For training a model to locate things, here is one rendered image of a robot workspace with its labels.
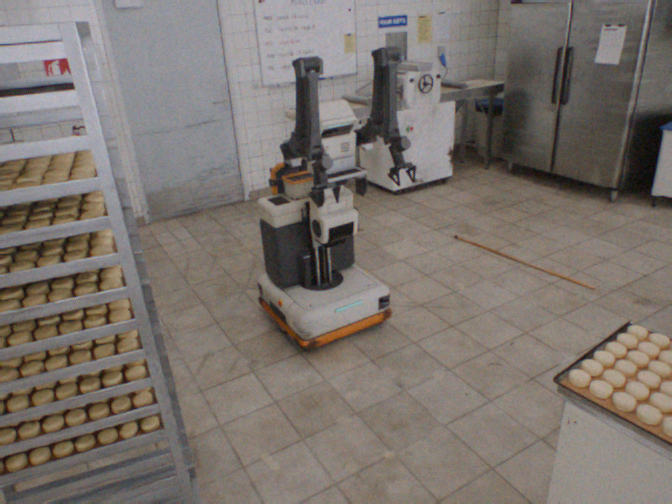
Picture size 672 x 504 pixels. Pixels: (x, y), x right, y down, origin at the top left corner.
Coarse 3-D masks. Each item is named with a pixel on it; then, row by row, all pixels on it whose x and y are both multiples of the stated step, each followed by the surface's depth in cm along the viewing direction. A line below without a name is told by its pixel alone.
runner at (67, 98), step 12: (24, 96) 100; (36, 96) 100; (48, 96) 101; (60, 96) 102; (72, 96) 102; (0, 108) 99; (12, 108) 100; (24, 108) 100; (36, 108) 101; (48, 108) 102
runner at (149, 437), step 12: (156, 432) 141; (120, 444) 138; (132, 444) 140; (72, 456) 135; (84, 456) 136; (96, 456) 137; (36, 468) 132; (48, 468) 134; (60, 468) 135; (0, 480) 130; (12, 480) 131
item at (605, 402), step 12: (648, 336) 147; (636, 348) 143; (636, 372) 134; (564, 384) 132; (660, 384) 130; (588, 396) 127; (648, 396) 126; (612, 408) 123; (636, 408) 123; (636, 420) 119; (660, 420) 119; (660, 432) 116
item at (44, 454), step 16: (96, 432) 145; (112, 432) 142; (128, 432) 142; (144, 432) 144; (48, 448) 138; (64, 448) 138; (80, 448) 138; (0, 464) 134; (16, 464) 134; (32, 464) 136
